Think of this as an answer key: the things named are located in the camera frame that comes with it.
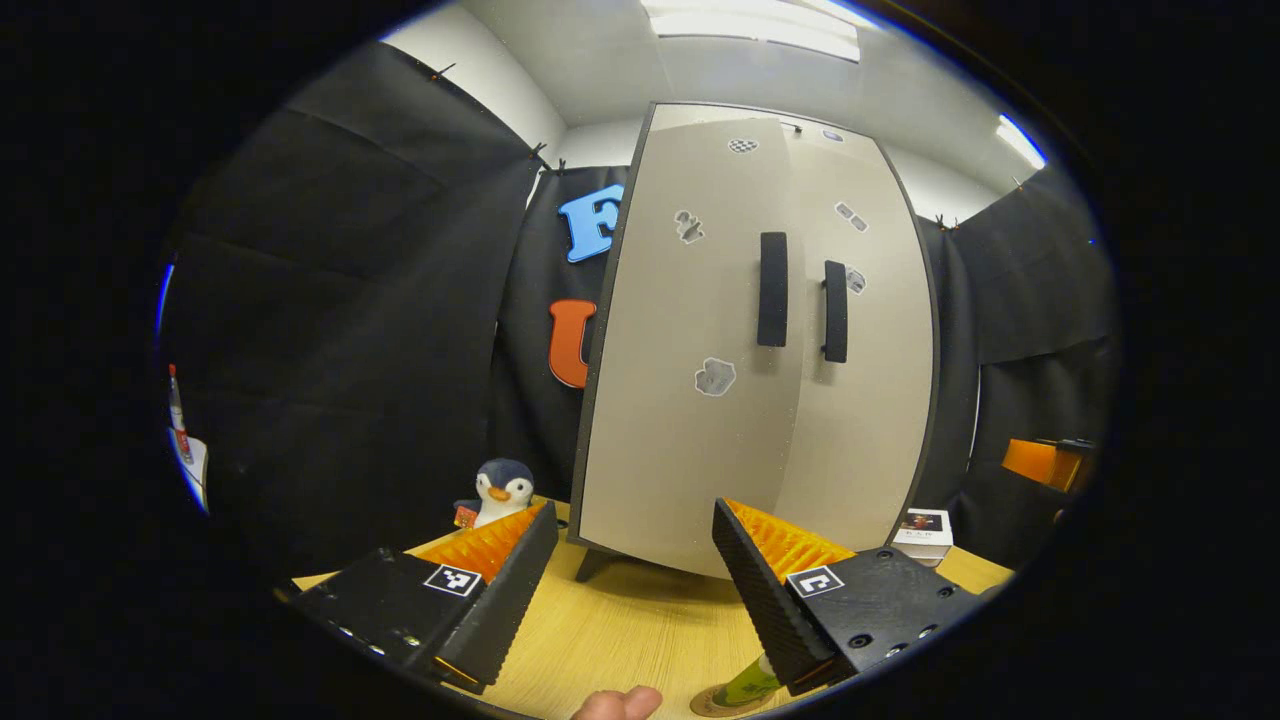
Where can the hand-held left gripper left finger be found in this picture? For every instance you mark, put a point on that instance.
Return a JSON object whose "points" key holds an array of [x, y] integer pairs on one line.
{"points": [[510, 600]]}

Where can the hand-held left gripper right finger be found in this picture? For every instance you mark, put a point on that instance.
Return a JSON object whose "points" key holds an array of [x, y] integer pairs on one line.
{"points": [[760, 600]]}

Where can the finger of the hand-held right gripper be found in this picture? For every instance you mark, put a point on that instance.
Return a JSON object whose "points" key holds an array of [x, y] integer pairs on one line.
{"points": [[1035, 462]]}

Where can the green label bottle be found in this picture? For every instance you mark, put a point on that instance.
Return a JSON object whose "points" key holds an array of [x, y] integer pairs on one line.
{"points": [[748, 685]]}

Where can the round brown coaster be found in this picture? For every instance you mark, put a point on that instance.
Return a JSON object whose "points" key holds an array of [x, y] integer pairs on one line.
{"points": [[705, 705]]}

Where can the grey cabinet door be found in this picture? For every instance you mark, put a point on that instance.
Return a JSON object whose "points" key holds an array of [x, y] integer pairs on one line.
{"points": [[680, 450], [870, 450]]}

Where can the grey cabinet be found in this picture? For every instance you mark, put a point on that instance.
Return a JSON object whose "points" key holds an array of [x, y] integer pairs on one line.
{"points": [[700, 112]]}

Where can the slim red and white bottle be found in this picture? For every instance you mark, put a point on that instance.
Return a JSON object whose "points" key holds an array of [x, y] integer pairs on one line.
{"points": [[178, 415]]}

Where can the penguin plush toy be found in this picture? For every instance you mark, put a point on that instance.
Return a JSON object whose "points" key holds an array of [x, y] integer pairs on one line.
{"points": [[503, 490]]}

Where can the small ceiling light panel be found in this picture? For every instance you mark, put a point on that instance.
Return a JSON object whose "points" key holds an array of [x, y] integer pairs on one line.
{"points": [[1020, 140]]}

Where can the white object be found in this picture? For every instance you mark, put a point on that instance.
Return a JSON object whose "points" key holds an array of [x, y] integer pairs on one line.
{"points": [[193, 470]]}

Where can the large ceiling light panel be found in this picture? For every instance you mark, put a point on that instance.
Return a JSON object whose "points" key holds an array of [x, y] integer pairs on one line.
{"points": [[750, 25]]}

